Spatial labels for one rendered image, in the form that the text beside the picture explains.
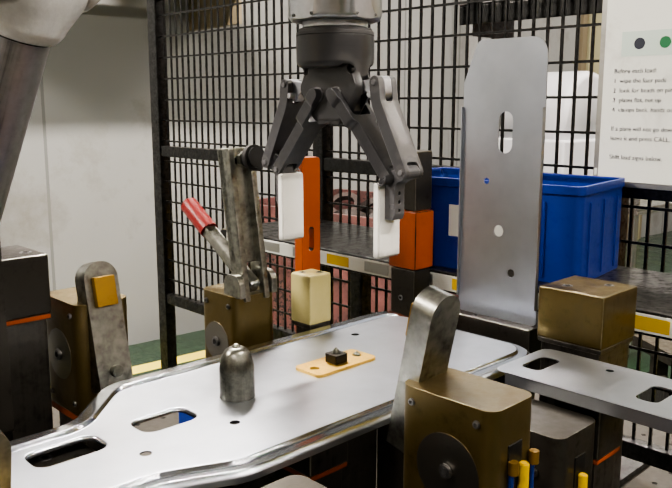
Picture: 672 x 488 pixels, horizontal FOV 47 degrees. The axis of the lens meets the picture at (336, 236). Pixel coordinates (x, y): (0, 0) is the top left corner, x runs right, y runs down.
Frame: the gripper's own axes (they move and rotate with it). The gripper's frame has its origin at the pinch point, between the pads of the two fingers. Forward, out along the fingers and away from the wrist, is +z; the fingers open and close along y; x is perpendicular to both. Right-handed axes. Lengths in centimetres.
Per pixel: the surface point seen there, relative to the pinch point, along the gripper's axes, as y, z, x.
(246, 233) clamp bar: -14.7, 1.5, 0.1
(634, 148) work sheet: 5, -7, 54
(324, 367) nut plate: 0.5, 13.1, -2.2
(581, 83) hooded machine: -206, -26, 426
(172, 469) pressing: 8.4, 13.4, -24.9
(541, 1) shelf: -13, -29, 57
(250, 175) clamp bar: -14.9, -5.1, 1.0
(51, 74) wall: -308, -28, 112
